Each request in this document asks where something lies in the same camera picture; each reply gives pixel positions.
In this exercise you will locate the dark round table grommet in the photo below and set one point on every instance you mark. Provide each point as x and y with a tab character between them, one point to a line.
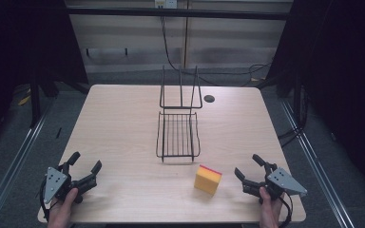
209	98

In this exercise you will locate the metal floor rail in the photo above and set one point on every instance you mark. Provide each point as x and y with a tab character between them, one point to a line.
316	164
15	164

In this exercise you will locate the black horizontal frame bar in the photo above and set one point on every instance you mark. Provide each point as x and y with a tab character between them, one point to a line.
177	13

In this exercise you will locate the dark curtain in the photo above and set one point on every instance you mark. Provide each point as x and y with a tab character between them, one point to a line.
339	79
19	47

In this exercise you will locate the person's left hand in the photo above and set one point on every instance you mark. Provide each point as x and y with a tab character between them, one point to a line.
61	209

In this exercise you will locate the white wall socket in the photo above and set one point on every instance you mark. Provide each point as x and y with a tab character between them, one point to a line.
165	3

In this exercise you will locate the person's right hand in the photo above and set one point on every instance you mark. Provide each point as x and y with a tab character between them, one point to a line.
269	210

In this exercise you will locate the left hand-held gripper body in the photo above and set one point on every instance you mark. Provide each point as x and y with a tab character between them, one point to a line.
57	182

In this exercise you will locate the yellow floor tape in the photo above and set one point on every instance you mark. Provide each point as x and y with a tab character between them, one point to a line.
24	100

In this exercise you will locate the yellow sponge with red edge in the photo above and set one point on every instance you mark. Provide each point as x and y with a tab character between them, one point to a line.
207	180

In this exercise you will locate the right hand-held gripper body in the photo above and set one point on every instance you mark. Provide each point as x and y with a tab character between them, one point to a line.
282	183

